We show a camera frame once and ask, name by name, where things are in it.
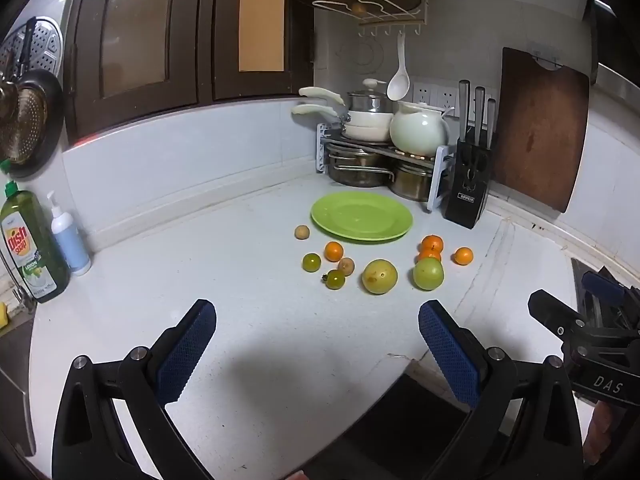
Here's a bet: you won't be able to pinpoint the dark brown wall cabinet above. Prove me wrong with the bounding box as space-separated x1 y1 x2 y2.
62 0 316 146

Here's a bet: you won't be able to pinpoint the white pump bottle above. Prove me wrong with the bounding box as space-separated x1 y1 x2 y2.
46 191 92 277

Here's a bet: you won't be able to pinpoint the large yellow-green fruit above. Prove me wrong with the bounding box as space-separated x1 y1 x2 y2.
362 259 399 295

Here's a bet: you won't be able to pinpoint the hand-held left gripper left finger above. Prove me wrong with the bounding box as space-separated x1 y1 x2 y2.
51 299 218 480

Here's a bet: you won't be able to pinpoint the black scissors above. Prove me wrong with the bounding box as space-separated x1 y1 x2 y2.
462 151 489 182

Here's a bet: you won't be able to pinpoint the green plate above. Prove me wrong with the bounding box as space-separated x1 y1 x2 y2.
310 191 414 244

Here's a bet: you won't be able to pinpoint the copper mesh strainer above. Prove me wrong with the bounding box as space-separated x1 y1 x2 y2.
0 82 48 166

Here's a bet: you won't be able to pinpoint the black knife block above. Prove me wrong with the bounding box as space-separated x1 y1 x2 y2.
442 139 493 231

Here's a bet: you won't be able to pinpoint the large green fruit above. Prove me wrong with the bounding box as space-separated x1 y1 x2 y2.
412 257 445 291

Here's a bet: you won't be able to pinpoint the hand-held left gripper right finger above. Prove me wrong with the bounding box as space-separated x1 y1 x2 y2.
418 299 586 480

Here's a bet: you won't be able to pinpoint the steel stockpot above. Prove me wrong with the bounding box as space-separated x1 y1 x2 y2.
390 157 433 202

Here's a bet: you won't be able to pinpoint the perforated metal steamer plate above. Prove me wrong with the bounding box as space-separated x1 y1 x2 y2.
0 17 65 91

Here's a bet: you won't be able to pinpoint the steel sink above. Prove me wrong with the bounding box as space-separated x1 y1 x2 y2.
0 305 38 458

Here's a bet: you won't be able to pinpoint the black frying pan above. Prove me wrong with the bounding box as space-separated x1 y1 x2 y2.
0 17 65 178

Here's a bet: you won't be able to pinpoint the green dish soap bottle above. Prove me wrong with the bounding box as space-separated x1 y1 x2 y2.
0 160 71 304

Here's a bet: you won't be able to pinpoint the white ceramic pot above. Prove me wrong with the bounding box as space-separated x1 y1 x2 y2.
389 101 455 157

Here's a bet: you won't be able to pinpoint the steel range hood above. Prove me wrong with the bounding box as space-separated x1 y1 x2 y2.
582 0 640 103

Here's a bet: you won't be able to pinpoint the brown wooden cutting board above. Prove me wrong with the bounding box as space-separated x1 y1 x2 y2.
490 47 591 214

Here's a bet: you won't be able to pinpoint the cream saucepan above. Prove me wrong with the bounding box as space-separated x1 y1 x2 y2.
291 104 393 142
299 87 394 128

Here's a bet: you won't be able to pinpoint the person's right hand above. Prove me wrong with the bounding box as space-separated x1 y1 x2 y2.
584 401 609 467

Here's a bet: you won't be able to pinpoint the white and grey pot rack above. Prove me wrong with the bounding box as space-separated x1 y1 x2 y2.
316 122 455 211

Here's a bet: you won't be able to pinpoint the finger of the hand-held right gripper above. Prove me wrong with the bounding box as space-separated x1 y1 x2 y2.
581 266 640 332
528 289 588 343

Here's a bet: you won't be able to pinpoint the white ladle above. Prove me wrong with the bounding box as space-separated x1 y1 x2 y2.
386 32 412 102

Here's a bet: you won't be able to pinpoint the steel pot with glass lid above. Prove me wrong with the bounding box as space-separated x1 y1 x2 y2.
347 78 393 113

